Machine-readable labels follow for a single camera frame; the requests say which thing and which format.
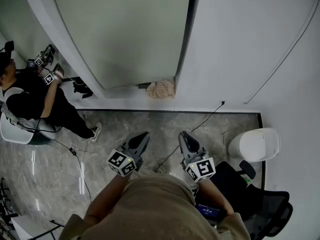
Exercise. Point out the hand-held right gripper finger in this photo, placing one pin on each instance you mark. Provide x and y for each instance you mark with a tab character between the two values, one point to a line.
192	146
183	150

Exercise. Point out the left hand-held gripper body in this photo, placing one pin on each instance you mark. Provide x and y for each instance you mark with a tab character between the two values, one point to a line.
120	162

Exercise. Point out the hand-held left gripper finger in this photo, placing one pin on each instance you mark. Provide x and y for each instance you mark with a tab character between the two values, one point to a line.
143	147
132	140

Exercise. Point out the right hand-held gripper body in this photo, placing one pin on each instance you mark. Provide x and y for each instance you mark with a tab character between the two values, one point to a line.
201	170

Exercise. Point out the grey roller blind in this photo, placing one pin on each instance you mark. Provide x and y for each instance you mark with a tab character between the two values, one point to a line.
120	34

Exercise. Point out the person's right forearm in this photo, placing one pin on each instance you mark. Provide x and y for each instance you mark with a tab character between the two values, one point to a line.
215	196

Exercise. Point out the person's left forearm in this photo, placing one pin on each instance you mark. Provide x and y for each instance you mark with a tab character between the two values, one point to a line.
105	201

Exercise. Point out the person's grey shoe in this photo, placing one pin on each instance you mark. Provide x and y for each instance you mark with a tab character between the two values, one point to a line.
160	170

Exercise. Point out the black office chair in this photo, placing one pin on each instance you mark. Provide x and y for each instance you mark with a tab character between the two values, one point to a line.
232	184

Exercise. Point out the black wrist device with screen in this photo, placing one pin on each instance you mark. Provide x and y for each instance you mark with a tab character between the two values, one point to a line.
207	211

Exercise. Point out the small green item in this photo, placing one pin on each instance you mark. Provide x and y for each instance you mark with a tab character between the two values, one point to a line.
247	180

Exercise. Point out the small black box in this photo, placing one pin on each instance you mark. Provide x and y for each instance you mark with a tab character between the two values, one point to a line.
144	86

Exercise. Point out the person's beige shirt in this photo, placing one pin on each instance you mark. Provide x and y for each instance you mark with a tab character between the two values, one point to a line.
155	209

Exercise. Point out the beige patterned cloth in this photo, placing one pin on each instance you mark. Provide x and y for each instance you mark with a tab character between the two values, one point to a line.
161	89

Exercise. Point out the white rounded bin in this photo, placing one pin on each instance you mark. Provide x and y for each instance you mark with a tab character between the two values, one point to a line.
255	145

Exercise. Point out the white shell chair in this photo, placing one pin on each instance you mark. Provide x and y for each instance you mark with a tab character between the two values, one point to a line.
15	135

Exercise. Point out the white side table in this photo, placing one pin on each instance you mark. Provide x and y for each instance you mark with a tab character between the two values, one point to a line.
22	227

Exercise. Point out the black wheeled chair base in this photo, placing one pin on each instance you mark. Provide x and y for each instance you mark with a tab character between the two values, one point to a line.
5	199

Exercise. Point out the dark framed window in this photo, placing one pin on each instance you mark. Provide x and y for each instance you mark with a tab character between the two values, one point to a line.
186	21

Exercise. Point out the small black bracket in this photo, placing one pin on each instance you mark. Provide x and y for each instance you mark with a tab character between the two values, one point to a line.
81	87

